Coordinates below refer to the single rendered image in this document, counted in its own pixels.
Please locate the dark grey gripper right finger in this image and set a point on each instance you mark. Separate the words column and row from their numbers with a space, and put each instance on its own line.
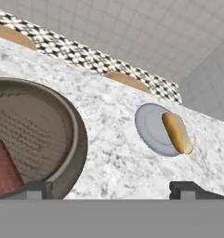
column 182, row 187

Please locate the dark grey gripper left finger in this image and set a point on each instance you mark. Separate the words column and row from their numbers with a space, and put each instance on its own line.
column 39, row 187

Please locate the red sausage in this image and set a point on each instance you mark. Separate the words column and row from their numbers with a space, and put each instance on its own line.
column 3, row 169

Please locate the golden bun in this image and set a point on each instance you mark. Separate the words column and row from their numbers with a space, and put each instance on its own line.
column 177, row 132

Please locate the grey-brown bowl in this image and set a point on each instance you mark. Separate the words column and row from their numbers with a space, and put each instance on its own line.
column 36, row 130

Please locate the white plate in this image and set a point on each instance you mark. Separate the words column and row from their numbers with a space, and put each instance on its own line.
column 150, row 127

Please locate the tan wooden stool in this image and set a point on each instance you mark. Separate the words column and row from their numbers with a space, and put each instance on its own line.
column 127, row 80
column 11, row 34

